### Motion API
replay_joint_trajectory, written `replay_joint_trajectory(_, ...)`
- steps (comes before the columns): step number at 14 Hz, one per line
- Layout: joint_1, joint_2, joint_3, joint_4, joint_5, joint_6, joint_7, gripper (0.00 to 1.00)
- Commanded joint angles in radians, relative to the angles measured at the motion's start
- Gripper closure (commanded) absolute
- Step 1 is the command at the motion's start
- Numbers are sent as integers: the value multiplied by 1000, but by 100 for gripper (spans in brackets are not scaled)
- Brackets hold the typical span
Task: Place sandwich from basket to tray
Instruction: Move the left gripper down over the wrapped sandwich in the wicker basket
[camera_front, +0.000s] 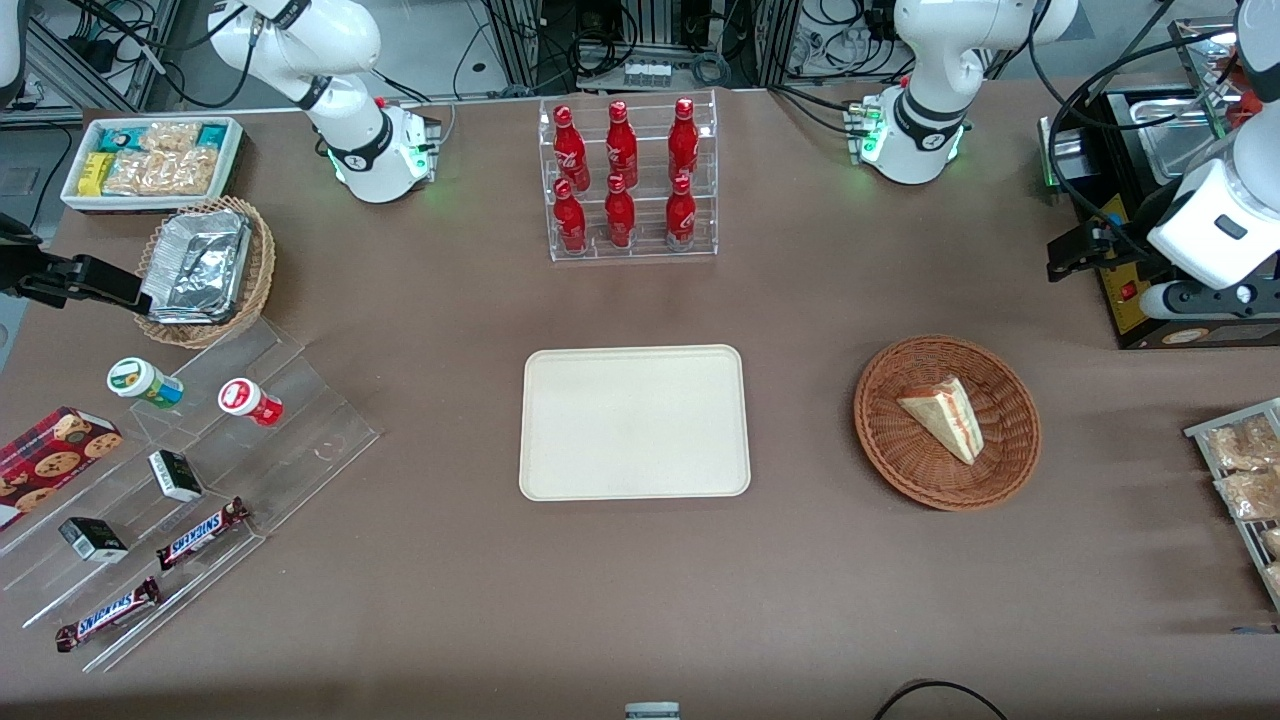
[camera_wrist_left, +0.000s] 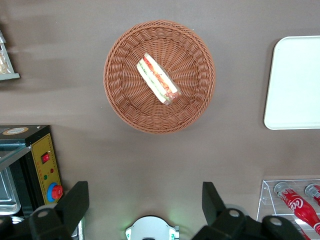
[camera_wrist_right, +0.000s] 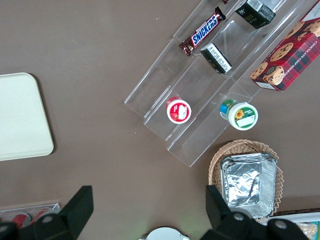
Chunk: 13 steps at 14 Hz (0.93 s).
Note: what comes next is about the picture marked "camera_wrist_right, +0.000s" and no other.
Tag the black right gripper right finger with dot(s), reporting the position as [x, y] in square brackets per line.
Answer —
[220, 215]

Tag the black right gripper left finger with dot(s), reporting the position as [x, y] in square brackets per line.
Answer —
[75, 212]

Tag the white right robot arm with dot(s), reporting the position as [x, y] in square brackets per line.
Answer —
[165, 233]

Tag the aluminium foil tray stack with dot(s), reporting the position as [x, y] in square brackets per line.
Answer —
[245, 185]

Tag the light woven wicker basket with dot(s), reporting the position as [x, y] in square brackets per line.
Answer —
[217, 160]

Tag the cream rectangular tray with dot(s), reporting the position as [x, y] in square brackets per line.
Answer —
[22, 117]

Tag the red cola bottle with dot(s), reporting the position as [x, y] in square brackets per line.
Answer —
[43, 212]
[20, 221]

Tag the clear acrylic bottle rack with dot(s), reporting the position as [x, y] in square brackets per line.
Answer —
[30, 207]

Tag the white plastic snack bin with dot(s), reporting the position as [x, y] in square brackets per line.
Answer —
[300, 217]

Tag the clear bag of crackers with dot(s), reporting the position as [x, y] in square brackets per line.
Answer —
[311, 231]

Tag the green lidded yogurt cup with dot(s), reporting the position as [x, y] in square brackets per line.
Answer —
[243, 116]

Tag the red lidded yogurt cup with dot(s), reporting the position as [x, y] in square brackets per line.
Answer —
[178, 111]

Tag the clear acrylic stepped stand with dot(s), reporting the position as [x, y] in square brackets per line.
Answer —
[175, 75]

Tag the small black carton box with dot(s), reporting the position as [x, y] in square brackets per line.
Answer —
[255, 13]
[216, 58]

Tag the red plaid cookie box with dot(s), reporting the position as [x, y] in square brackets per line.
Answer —
[287, 57]

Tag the Snickers chocolate bar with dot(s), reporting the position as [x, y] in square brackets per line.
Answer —
[225, 1]
[203, 31]

